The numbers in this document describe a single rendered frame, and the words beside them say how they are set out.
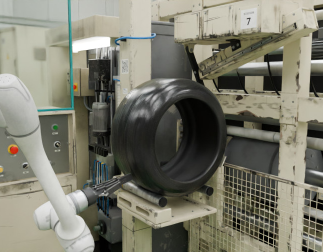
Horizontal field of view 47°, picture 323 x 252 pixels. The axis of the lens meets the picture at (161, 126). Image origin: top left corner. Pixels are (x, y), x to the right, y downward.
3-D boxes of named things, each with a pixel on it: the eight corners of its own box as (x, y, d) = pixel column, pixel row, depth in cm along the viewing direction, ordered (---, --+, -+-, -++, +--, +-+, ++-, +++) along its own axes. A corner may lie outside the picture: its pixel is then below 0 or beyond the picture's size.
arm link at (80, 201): (64, 191, 155) (77, 186, 159) (70, 211, 158) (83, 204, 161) (72, 197, 148) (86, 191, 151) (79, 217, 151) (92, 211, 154)
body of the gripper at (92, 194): (85, 193, 151) (105, 183, 156) (77, 188, 158) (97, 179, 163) (90, 209, 154) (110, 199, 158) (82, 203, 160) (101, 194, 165)
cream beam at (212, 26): (172, 43, 203) (172, 15, 201) (207, 45, 217) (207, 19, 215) (260, 32, 154) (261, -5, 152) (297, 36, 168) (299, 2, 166)
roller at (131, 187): (121, 189, 193) (121, 180, 193) (128, 187, 196) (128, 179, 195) (159, 208, 165) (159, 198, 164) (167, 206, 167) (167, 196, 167)
